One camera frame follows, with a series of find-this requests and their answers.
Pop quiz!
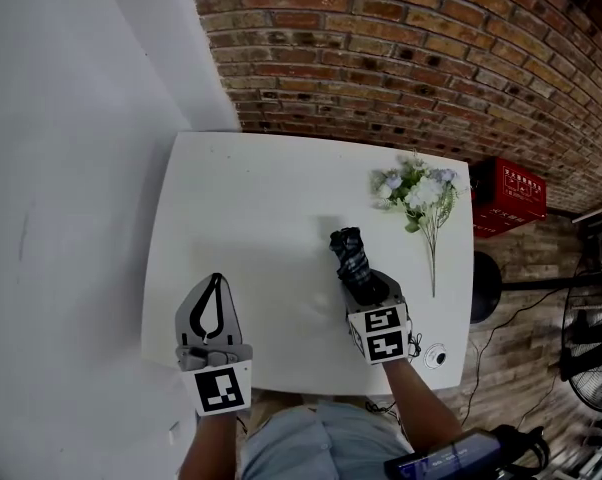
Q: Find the white table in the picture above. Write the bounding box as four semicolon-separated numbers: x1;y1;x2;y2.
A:
140;131;475;398

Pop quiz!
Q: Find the black standing fan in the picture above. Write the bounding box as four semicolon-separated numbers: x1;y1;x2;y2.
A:
470;202;602;415

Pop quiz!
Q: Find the white artificial flower bouquet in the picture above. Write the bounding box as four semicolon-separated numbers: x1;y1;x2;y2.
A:
369;151;470;298

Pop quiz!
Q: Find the red fire extinguisher box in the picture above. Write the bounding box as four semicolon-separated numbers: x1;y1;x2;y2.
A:
470;156;547;239

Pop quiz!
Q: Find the black strap bag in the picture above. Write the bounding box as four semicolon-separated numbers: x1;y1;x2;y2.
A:
493;423;552;480

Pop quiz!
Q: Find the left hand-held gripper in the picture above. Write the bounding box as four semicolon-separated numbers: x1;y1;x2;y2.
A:
174;272;255;417

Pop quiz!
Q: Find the person's left forearm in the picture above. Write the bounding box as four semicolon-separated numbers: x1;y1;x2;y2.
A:
178;412;243;480

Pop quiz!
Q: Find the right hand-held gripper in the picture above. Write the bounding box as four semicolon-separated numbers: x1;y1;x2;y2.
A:
340;267;413;367

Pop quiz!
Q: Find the person's right forearm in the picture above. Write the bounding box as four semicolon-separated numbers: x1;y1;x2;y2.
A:
383;360;465;457

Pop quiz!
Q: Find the round table cable grommet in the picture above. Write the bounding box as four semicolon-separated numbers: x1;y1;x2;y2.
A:
423;342;450;370

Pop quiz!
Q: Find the person's light grey clothing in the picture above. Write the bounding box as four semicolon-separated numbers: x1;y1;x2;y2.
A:
240;400;415;480

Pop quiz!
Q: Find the black screen device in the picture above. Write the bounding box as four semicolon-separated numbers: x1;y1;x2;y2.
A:
383;430;502;480

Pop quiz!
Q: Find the black fan cable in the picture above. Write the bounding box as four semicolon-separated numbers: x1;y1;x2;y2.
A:
458;287;575;432

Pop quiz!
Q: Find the dark plaid umbrella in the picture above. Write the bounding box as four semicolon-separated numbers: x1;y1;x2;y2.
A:
329;226;393;307

